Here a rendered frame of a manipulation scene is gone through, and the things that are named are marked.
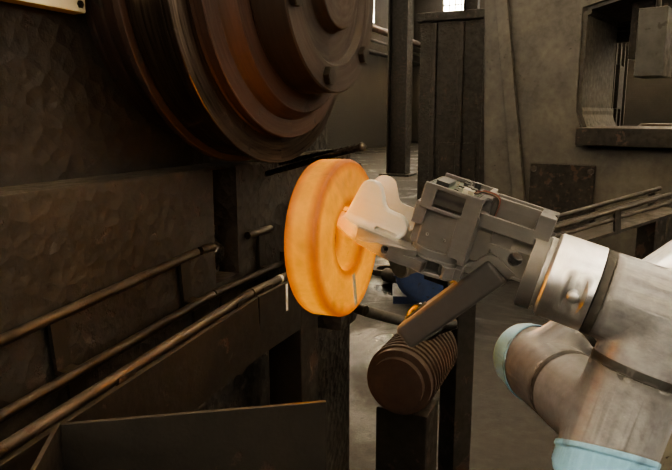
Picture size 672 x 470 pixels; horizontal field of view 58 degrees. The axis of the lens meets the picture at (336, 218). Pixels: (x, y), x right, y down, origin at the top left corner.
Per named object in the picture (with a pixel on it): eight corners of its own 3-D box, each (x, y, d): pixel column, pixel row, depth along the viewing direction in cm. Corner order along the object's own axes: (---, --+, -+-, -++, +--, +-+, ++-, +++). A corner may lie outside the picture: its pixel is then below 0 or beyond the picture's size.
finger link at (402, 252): (371, 218, 59) (455, 248, 56) (367, 234, 59) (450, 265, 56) (352, 227, 54) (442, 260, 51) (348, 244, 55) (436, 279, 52)
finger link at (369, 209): (337, 162, 59) (424, 192, 56) (323, 218, 61) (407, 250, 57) (323, 166, 56) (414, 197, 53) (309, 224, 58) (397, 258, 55)
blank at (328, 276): (273, 178, 52) (307, 178, 51) (345, 147, 66) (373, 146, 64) (292, 339, 56) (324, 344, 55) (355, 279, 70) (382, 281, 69)
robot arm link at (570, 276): (579, 314, 55) (574, 346, 48) (530, 295, 57) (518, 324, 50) (609, 239, 53) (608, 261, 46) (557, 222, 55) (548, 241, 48)
